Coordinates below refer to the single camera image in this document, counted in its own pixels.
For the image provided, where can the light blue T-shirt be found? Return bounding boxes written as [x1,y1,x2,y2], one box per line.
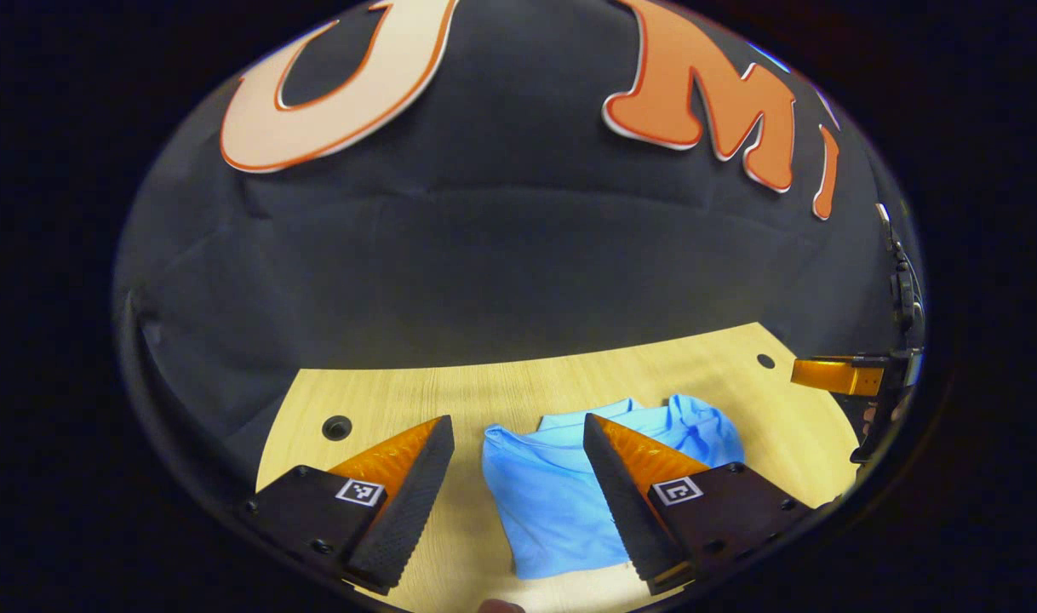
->
[482,393,746,581]

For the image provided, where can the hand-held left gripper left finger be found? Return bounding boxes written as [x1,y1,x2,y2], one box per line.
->
[233,415,455,597]

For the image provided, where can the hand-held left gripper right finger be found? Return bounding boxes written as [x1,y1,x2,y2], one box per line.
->
[582,413,822,597]

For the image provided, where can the black backdrop cloth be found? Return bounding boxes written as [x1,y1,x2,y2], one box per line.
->
[114,0,924,495]

